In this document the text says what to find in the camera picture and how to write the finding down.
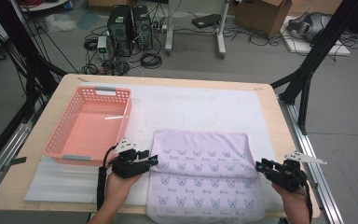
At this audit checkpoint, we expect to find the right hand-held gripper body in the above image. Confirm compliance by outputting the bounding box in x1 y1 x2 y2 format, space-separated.
263 150 328 193

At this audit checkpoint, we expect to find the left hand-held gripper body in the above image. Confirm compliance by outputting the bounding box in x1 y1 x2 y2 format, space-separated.
111 138 153 180

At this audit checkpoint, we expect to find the pink plastic basket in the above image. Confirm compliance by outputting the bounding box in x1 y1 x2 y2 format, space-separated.
42 86 133 166

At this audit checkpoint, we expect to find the lilac printed towel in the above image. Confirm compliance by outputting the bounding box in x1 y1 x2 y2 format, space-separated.
145 129 267 224

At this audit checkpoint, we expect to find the person's right hand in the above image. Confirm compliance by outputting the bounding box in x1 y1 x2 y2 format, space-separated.
271 183 310 218

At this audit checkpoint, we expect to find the person's left hand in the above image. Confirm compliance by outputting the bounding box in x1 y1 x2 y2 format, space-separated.
103 173 143 211

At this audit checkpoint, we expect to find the small white box device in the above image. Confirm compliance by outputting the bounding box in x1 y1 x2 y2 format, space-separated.
96 35 108 61

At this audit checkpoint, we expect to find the white floor board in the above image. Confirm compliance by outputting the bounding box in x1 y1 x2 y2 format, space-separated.
280 15 351 57

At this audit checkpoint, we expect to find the black computer tower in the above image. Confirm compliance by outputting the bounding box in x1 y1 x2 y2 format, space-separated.
106 4 134 58
131 5 154 50

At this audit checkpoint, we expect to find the white metal stand leg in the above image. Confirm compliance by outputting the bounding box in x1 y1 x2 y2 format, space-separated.
215 0 231 60
163 0 174 57

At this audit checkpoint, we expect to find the grey round appliance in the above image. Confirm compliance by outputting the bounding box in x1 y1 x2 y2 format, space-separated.
287 11 332 43

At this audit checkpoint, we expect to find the teal sheet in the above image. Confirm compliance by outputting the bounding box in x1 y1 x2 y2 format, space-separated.
76 8 101 31

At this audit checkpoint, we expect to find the open cardboard box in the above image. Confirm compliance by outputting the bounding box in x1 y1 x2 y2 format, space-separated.
233 0 293 39

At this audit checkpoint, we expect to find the black flat device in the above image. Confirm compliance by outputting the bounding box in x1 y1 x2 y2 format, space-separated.
191 13 222 30

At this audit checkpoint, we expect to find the closed cardboard box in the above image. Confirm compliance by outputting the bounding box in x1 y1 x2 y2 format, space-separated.
88 0 130 8
287 0 344 16

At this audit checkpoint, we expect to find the clear plastic bag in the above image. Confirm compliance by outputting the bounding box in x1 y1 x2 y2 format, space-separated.
45 12 78 34

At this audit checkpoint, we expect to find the round white table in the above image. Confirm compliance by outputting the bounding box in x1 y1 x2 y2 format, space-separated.
19 0 69 13

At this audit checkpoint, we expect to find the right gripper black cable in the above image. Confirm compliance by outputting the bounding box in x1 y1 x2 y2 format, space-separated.
302 180 314 224

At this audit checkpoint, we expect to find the coiled black cable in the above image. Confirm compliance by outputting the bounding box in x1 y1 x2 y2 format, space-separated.
82 63 100 76
139 52 163 70
83 38 99 52

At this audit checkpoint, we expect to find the black metal frame strut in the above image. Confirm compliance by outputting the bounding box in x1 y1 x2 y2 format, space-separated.
269 0 358 135
0 0 68 122

